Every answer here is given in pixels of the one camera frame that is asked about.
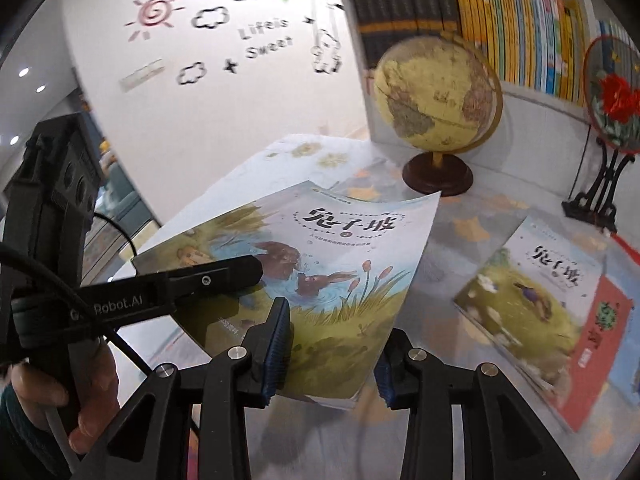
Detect white wall switch panel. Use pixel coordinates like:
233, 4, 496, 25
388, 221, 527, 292
119, 58, 166, 92

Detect rabbit outline wall sticker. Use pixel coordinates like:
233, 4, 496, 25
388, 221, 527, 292
310, 30, 343, 73

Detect person's left forearm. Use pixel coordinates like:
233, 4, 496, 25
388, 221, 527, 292
0, 382, 76, 480

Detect red tassel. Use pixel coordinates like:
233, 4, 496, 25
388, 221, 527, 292
611, 232, 640, 261

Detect red sun wall sticker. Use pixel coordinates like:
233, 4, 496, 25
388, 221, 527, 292
125, 0, 186, 41

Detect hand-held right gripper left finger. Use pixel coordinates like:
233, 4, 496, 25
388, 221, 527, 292
80, 296, 293, 480

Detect black ornate fan stand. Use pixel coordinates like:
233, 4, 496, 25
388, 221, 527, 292
561, 130, 636, 235

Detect embroidered round fan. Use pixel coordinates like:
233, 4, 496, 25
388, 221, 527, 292
584, 34, 640, 157

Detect light blue two-men cover book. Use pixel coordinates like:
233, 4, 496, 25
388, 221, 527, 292
602, 345, 640, 413

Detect yellow desk globe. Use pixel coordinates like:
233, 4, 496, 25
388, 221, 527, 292
372, 35, 503, 198

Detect person's left hand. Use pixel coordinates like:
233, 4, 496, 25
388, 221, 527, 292
10, 335, 121, 456

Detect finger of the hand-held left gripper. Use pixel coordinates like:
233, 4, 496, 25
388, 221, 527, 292
165, 255, 264, 306

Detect red poet cover book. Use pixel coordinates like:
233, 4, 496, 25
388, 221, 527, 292
550, 274, 635, 435

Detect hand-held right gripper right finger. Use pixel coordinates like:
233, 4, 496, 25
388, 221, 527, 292
375, 328, 581, 480

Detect black lettering wall sticker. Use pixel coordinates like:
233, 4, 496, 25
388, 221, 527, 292
237, 17, 296, 61

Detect rabbit pond cover book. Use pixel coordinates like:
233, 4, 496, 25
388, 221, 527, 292
131, 180, 442, 412

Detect rabbit meadow cover book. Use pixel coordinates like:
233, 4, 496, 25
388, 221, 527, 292
454, 215, 608, 396

